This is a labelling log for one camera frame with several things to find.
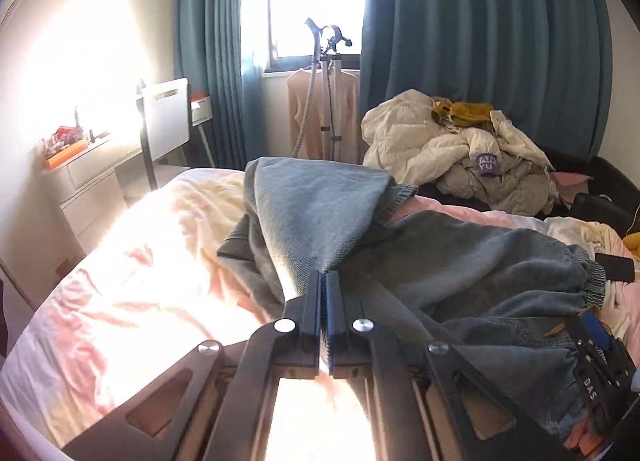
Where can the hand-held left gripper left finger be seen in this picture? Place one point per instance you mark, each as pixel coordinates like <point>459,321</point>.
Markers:
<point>312,311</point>

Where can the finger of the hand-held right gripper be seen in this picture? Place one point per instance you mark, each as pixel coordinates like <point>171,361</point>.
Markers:
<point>596,333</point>

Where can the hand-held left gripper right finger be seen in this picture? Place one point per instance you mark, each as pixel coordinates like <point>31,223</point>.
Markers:
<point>329,311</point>

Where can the blue denim pants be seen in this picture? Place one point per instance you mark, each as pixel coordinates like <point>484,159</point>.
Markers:
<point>450,261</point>

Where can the black phone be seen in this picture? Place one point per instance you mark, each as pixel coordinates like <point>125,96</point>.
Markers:
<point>615,267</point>

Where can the black bag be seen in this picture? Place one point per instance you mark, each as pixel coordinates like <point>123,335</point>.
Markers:
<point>600,208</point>

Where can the black sofa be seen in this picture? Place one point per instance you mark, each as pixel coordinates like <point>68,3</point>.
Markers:
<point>605,176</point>

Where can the pink cloth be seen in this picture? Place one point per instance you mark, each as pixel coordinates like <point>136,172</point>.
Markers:
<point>570,177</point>

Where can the cream padded jacket pile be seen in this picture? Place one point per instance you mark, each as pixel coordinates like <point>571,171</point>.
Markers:
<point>410,141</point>

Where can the pink and white bed blanket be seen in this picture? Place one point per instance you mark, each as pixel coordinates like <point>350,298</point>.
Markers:
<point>125,291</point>

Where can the purple cap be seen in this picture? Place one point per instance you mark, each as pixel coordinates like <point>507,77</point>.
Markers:
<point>487,166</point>

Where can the beige sweater on hanger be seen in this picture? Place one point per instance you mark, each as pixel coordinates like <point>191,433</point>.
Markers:
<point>305,111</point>

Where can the garment steamer stand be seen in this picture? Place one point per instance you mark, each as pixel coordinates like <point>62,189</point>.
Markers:
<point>327,91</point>

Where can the white side table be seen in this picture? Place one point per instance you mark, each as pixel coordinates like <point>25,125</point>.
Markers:
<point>202,108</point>

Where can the mustard yellow garment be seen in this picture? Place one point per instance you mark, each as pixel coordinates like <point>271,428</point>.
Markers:
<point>467,113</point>

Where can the white chair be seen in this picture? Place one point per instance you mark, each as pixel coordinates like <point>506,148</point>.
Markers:
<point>165,116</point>

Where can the white dresser desk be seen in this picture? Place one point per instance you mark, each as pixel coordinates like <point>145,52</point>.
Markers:
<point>95,176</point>

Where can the narrow teal curtain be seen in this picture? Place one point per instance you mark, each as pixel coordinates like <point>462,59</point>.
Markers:
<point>215,56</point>

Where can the orange tray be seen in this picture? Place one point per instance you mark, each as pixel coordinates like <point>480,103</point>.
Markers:
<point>62,156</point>

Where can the clutter of small toiletries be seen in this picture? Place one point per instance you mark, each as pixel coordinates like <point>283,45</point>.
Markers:
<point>62,136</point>

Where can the wide teal curtain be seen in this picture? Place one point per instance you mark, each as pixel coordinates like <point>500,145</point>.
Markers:
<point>490,26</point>

